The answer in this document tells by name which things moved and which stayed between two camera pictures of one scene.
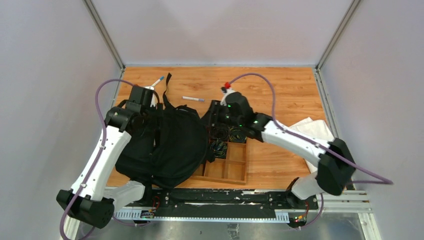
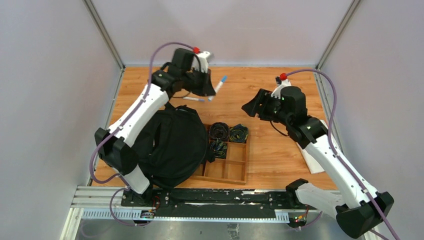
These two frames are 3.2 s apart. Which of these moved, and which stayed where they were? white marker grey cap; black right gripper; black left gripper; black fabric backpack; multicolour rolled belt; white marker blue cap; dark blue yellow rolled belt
Moved: black right gripper; white marker blue cap; black left gripper
Stayed: white marker grey cap; multicolour rolled belt; black fabric backpack; dark blue yellow rolled belt
